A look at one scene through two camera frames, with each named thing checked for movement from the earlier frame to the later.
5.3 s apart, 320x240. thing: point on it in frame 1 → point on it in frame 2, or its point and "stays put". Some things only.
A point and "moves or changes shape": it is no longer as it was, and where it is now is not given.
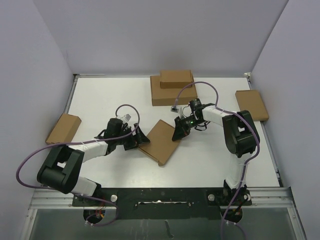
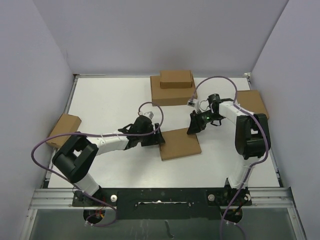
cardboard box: [161, 146] moves or changes shape
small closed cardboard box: [175, 79] stays put
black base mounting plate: [162, 203] stays put
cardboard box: [250, 100] stays put
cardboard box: [64, 129] stays put
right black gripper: [181, 130] → [196, 125]
